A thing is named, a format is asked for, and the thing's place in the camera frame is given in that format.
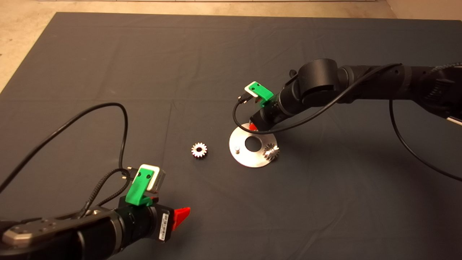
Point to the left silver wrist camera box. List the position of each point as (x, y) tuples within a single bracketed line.
[(160, 180)]

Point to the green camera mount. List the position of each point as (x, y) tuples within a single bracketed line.
[(137, 191), (265, 93)]

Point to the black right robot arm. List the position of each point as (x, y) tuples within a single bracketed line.
[(325, 83)]

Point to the dark steel planetary gear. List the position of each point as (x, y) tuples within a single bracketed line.
[(269, 154)]

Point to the left green camera mount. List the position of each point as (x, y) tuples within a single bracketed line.
[(137, 191)]

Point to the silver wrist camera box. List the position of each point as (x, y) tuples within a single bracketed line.
[(160, 180), (249, 88)]

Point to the dark grey table cloth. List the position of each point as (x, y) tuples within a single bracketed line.
[(216, 54)]

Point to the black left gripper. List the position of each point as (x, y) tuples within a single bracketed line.
[(142, 222)]

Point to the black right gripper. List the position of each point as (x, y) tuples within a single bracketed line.
[(269, 115)]

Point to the right green camera mount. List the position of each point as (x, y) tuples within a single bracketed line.
[(265, 93)]

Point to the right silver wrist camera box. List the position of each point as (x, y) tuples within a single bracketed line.
[(249, 88)]

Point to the shiny steel planetary gear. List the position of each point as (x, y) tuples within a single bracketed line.
[(195, 150)]

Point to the round metal carrier plate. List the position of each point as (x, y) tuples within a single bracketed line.
[(240, 157)]

